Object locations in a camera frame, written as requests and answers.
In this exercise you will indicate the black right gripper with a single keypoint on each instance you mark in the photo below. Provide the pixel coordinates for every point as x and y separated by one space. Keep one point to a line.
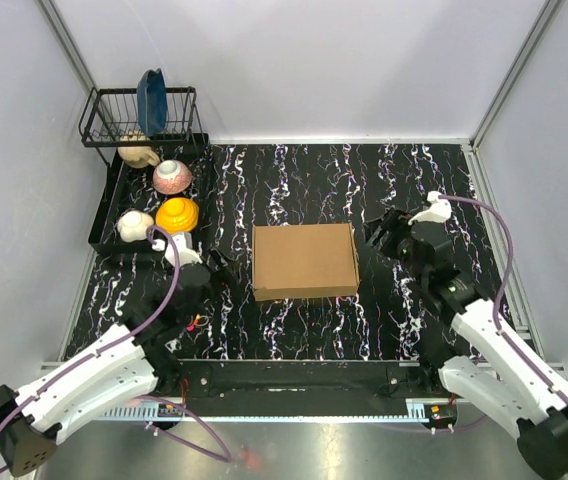
397 223

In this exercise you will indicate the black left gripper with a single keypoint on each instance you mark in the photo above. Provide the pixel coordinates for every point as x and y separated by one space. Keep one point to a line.
223 279

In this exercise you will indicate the brown cardboard box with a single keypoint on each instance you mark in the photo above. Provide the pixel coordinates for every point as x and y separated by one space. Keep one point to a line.
304 262

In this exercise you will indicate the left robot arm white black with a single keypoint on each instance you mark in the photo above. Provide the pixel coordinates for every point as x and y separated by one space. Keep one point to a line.
129 360

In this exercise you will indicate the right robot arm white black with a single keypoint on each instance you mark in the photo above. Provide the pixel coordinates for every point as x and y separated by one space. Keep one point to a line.
522 393

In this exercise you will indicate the rainbow flower toy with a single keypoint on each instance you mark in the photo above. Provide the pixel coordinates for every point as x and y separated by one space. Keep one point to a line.
199 321

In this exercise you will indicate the orange ribbed bowl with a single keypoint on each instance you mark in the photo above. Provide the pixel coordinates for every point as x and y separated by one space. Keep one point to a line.
177 214

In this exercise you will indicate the black tray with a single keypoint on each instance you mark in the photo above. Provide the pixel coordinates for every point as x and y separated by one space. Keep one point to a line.
128 189

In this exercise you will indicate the pink patterned bowl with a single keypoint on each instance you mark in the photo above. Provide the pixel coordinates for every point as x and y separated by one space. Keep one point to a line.
171 177

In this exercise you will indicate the beige mug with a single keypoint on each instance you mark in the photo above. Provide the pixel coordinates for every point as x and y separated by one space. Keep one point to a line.
137 157

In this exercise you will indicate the blue plate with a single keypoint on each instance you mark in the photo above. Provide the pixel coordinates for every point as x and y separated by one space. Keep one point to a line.
152 102

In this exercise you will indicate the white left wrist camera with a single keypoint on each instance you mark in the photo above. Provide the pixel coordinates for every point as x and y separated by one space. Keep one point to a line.
181 247

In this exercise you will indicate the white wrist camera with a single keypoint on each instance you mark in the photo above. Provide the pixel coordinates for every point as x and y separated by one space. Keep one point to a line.
439 210
181 247

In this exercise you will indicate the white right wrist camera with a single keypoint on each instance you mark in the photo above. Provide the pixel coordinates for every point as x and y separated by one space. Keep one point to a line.
439 210

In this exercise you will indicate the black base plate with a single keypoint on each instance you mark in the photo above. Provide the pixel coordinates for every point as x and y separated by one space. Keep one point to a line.
269 390

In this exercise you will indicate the black wire dish rack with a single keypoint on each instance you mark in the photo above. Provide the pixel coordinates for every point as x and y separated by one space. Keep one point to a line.
114 117

